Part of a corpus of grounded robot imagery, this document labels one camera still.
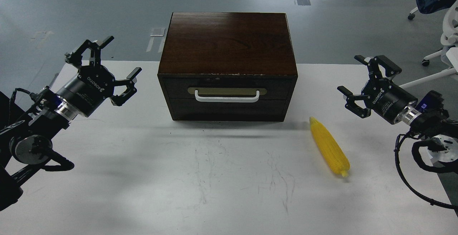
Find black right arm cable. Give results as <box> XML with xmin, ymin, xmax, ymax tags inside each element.
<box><xmin>394</xmin><ymin>132</ymin><xmax>458</xmax><ymax>210</ymax></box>

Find white office chair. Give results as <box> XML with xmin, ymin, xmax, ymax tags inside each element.
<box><xmin>396</xmin><ymin>0</ymin><xmax>458</xmax><ymax>89</ymax></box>

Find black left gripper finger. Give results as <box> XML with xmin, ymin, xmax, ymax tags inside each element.
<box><xmin>65</xmin><ymin>36</ymin><xmax>114</xmax><ymax>68</ymax></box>
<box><xmin>110</xmin><ymin>67</ymin><xmax>142</xmax><ymax>106</ymax></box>

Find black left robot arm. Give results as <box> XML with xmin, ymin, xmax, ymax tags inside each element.
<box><xmin>0</xmin><ymin>36</ymin><xmax>142</xmax><ymax>210</ymax></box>

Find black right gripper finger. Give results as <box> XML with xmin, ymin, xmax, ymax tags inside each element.
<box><xmin>337</xmin><ymin>86</ymin><xmax>371</xmax><ymax>119</ymax></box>
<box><xmin>354</xmin><ymin>55</ymin><xmax>402</xmax><ymax>81</ymax></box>

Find dark wooden drawer cabinet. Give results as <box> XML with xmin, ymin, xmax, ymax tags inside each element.
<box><xmin>157</xmin><ymin>12</ymin><xmax>298</xmax><ymax>122</ymax></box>

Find yellow toy corn cob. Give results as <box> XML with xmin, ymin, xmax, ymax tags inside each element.
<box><xmin>309</xmin><ymin>117</ymin><xmax>350</xmax><ymax>178</ymax></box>

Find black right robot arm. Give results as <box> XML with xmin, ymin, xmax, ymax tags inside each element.
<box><xmin>337</xmin><ymin>55</ymin><xmax>457</xmax><ymax>173</ymax></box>

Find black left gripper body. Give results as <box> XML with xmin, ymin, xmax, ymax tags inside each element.
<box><xmin>56</xmin><ymin>65</ymin><xmax>115</xmax><ymax>117</ymax></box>

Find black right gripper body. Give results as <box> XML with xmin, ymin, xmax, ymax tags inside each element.
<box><xmin>361</xmin><ymin>79</ymin><xmax>418</xmax><ymax>124</ymax></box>

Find wooden drawer with white handle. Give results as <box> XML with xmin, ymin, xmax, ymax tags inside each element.
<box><xmin>162</xmin><ymin>77</ymin><xmax>293</xmax><ymax>100</ymax></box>

